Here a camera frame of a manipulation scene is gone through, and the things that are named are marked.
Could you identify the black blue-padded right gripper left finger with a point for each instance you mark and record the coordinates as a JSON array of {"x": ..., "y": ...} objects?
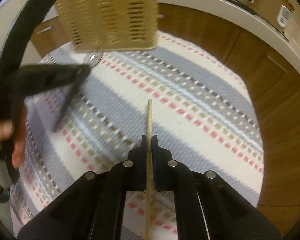
[{"x": 92, "y": 207}]

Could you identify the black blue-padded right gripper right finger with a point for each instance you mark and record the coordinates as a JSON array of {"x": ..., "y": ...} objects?
[{"x": 206, "y": 206}]

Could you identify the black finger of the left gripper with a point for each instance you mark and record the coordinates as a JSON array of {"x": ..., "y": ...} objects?
[{"x": 66, "y": 74}]

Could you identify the clear grey spoon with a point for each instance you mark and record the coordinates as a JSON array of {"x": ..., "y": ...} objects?
[{"x": 91, "y": 60}]

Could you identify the wooden chopstick diagonal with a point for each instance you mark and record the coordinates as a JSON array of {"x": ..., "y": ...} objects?
[{"x": 148, "y": 170}]

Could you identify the person's left hand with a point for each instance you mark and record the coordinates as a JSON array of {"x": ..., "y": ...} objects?
[{"x": 17, "y": 135}]

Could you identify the beige plastic utensil basket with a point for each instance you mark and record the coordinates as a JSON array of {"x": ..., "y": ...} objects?
[{"x": 113, "y": 25}]

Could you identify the striped woven table mat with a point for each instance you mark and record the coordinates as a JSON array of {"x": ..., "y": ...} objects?
[{"x": 152, "y": 119}]

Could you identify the brown rice cooker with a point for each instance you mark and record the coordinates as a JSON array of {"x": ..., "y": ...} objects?
[{"x": 276, "y": 12}]

